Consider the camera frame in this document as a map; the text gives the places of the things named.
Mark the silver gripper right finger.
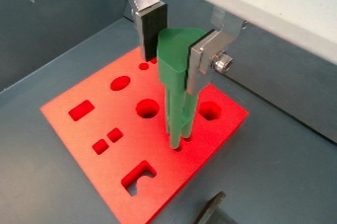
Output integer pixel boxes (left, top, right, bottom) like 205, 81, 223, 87
186, 7, 245, 95

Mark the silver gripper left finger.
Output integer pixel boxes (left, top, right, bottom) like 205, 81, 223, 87
127, 0, 167, 61

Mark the green three-prong peg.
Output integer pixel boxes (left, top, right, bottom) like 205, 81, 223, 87
157, 28, 205, 149

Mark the red shape-sorting board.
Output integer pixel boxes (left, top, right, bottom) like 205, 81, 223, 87
41, 49, 247, 224

